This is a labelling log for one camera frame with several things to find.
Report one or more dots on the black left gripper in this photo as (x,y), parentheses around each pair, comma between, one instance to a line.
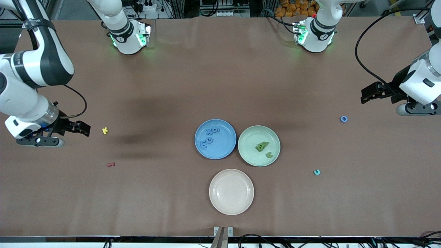
(393,90)

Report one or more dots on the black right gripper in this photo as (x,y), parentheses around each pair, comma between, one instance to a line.
(63,124)

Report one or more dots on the green foam letter P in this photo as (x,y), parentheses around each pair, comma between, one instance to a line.
(266,143)

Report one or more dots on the blue foam letter E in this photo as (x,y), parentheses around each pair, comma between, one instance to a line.
(203,144)

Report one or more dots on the green foam letter U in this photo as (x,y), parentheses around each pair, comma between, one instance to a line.
(267,156)

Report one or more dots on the green foam letter B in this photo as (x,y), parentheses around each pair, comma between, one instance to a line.
(260,147)

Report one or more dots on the blue foam letter G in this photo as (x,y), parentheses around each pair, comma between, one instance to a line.
(207,140)

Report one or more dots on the blue foam letter X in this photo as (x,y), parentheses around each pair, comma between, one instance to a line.
(209,131)

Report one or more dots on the blue foam digit six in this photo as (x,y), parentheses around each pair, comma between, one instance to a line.
(217,128)

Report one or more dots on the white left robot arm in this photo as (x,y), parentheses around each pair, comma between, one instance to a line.
(423,79)

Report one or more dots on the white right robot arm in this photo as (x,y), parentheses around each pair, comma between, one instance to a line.
(24,100)

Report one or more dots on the blue foam letter O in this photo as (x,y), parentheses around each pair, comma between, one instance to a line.
(341,119)

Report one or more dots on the teal foam letter C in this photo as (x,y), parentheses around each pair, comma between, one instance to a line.
(318,173)

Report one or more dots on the orange objects pile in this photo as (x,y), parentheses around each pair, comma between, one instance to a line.
(296,7)

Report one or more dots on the white power strip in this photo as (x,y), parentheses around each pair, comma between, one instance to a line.
(225,13)
(148,7)

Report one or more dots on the green plate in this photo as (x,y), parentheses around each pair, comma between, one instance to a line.
(249,156)

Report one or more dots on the blue plate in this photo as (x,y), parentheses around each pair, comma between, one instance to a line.
(222,150)

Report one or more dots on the beige plate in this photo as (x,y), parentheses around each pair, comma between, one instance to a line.
(231,192)

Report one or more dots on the aluminium frame profile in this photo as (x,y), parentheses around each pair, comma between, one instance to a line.
(419,19)

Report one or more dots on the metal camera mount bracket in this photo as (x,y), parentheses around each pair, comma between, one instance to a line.
(223,237)

